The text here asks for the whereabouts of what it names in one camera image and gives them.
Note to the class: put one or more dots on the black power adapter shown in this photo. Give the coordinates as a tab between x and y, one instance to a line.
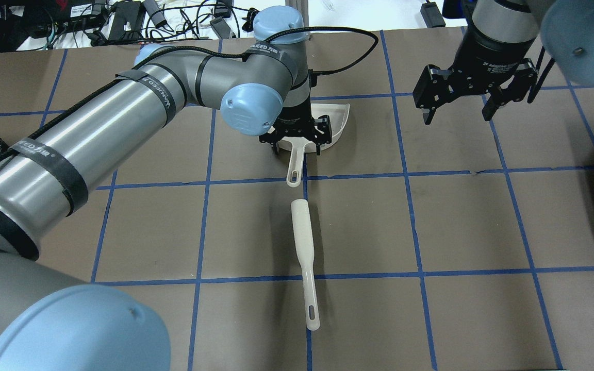
431	15

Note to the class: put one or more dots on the beige hand brush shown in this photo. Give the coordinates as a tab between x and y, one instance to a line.
305	251

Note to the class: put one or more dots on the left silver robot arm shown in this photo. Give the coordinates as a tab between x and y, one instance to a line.
52	321

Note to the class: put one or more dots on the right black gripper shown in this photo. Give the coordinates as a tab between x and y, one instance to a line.
488	64

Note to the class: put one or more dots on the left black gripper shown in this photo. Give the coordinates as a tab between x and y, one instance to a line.
297	122

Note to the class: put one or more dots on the beige dustpan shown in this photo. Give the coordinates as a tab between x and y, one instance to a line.
298	147

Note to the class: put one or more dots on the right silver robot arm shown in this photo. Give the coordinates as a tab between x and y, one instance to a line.
563	32

